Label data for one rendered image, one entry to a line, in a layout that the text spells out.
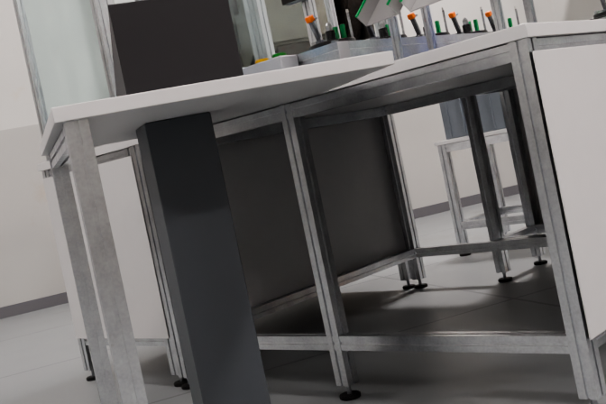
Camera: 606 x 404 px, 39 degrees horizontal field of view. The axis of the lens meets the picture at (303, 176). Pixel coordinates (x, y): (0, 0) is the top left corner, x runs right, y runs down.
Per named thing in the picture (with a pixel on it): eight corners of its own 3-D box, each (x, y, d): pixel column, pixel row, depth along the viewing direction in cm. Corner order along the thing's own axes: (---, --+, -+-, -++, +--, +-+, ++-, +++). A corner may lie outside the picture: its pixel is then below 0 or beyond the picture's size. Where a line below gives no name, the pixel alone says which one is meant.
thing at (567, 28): (527, 36, 179) (525, 22, 179) (125, 147, 283) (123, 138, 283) (734, 21, 280) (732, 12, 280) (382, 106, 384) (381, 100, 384)
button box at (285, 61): (284, 77, 230) (279, 55, 230) (234, 93, 244) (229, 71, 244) (301, 75, 235) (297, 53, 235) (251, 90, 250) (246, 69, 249)
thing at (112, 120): (54, 123, 155) (50, 107, 155) (41, 156, 240) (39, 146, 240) (395, 63, 178) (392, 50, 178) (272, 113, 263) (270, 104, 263)
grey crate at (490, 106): (551, 119, 404) (542, 71, 403) (444, 140, 447) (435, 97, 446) (590, 110, 434) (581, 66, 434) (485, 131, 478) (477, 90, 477)
